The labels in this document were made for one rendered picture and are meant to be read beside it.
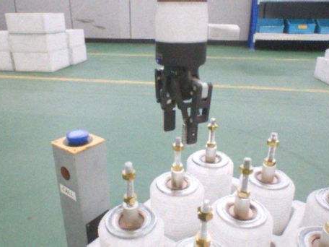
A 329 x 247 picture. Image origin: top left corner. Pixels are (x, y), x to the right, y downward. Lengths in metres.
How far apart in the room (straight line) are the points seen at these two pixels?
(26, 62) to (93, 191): 2.63
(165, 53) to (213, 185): 0.29
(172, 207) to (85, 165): 0.17
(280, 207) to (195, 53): 0.30
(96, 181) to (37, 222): 0.36
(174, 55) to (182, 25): 0.04
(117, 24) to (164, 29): 5.37
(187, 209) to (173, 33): 0.28
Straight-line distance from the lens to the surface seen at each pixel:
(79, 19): 6.06
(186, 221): 0.50
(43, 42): 2.98
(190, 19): 0.39
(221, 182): 0.57
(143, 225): 0.42
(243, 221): 0.44
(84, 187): 0.54
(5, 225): 0.91
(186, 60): 0.39
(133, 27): 5.67
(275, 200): 0.53
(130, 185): 0.40
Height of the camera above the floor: 0.53
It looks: 21 degrees down
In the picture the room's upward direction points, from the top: straight up
